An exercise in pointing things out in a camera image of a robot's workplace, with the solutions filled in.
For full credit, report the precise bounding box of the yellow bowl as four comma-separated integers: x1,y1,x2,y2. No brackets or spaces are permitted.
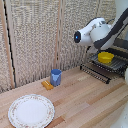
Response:
97,51,115,65

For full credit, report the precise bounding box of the black dish rack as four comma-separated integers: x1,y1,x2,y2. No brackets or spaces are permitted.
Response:
79,38,128,85

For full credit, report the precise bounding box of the blue cup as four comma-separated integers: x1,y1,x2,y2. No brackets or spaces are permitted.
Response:
49,68,63,88

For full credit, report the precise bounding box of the white floral rimmed plate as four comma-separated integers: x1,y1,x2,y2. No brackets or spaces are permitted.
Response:
7,93,56,128

